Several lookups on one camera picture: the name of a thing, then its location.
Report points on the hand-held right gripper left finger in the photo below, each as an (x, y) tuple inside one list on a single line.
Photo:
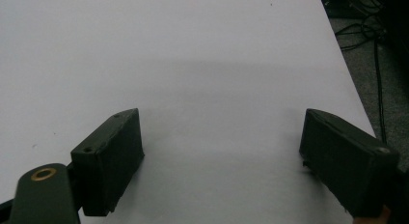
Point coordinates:
[(109, 159)]

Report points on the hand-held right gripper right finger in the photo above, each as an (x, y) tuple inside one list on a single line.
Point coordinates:
[(347, 159)]

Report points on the white table cover sheet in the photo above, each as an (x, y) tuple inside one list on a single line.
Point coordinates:
[(199, 56)]

